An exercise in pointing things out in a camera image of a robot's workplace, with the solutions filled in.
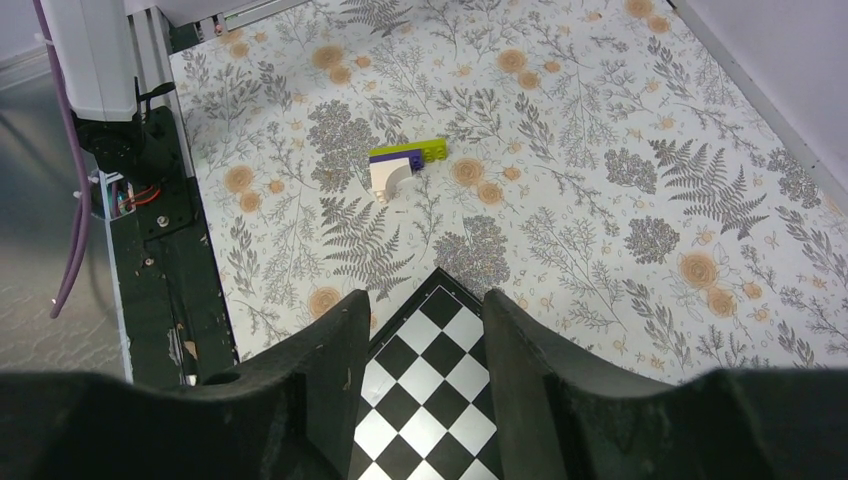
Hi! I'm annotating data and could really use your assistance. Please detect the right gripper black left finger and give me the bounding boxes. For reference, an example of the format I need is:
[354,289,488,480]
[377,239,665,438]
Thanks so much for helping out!
[1,290,370,479]

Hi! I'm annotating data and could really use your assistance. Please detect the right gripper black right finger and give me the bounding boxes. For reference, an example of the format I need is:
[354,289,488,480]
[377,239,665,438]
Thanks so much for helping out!
[482,290,847,479]

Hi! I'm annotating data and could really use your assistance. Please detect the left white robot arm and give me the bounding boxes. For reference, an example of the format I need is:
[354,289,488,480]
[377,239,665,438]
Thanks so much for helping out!
[33,1,175,186]

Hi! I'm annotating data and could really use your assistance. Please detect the black white chessboard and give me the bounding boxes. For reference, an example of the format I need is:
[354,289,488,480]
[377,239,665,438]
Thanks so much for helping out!
[347,268,504,479]

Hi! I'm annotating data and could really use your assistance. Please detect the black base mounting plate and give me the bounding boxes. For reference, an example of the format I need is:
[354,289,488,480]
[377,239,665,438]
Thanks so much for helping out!
[109,106,237,388]

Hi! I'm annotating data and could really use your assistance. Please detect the floral patterned table mat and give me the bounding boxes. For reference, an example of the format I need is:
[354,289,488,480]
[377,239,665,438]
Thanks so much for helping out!
[171,1,847,382]

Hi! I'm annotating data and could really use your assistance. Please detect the green purple white toy bricks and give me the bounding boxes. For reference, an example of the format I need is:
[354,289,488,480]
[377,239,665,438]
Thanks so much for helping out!
[368,138,448,204]

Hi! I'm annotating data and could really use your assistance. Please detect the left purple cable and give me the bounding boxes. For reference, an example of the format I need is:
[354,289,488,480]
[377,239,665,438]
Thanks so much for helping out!
[33,0,94,319]

